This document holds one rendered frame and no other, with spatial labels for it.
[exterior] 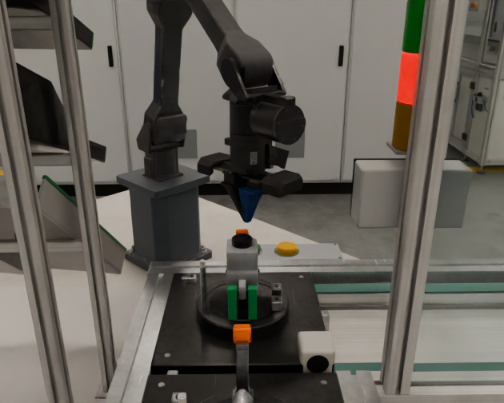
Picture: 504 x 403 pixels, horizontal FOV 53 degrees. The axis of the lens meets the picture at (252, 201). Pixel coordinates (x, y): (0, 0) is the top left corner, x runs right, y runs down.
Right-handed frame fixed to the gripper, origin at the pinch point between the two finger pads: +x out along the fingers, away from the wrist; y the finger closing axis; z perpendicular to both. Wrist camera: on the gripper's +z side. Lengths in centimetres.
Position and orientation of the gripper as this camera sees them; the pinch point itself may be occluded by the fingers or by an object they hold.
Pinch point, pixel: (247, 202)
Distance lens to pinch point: 83.7
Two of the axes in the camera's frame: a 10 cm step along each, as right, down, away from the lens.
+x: -0.1, 9.3, 3.6
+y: -7.4, -2.5, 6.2
